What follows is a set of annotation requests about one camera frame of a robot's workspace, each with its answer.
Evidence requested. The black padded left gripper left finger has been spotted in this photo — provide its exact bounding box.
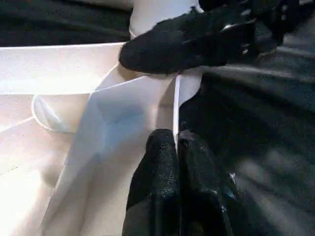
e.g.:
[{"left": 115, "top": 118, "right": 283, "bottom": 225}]
[{"left": 122, "top": 129, "right": 182, "bottom": 236}]

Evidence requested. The white plastic table top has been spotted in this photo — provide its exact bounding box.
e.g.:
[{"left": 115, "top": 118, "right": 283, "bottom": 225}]
[{"left": 0, "top": 42, "right": 205, "bottom": 236}]

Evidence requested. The white plastic table leg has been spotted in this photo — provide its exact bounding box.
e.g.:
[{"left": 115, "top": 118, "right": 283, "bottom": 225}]
[{"left": 129, "top": 0, "right": 203, "bottom": 39}]

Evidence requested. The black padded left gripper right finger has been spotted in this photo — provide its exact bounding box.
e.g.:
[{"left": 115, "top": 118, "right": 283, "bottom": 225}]
[{"left": 177, "top": 130, "right": 252, "bottom": 236}]

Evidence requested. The black work mat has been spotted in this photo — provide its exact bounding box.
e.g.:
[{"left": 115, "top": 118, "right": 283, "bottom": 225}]
[{"left": 0, "top": 0, "right": 315, "bottom": 236}]

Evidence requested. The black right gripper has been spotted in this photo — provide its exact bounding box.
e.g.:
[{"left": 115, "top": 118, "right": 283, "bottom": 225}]
[{"left": 198, "top": 0, "right": 315, "bottom": 56}]

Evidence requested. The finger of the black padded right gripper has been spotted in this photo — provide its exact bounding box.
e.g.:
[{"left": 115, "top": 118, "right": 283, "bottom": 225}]
[{"left": 119, "top": 7, "right": 249, "bottom": 75}]

